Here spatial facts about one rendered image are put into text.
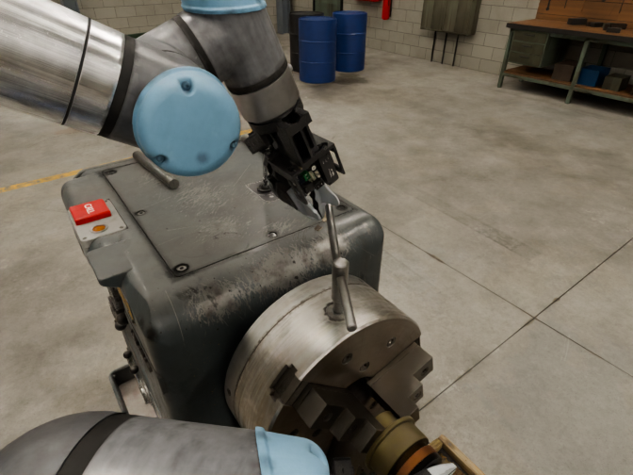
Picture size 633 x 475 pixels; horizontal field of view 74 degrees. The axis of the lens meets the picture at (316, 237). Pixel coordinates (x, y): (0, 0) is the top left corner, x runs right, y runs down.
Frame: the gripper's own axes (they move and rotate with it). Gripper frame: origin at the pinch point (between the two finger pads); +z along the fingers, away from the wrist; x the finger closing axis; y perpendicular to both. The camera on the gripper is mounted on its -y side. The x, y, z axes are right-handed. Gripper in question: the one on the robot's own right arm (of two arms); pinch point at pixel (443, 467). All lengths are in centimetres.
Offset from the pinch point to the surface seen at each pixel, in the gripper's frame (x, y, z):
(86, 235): 17, -57, -29
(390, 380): 3.2, -12.8, 1.9
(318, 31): -35, -538, 358
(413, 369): 4.1, -11.7, 5.5
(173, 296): 16.8, -34.1, -22.0
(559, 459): -108, -3, 99
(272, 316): 13.8, -25.3, -11.0
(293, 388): 10.7, -15.2, -13.9
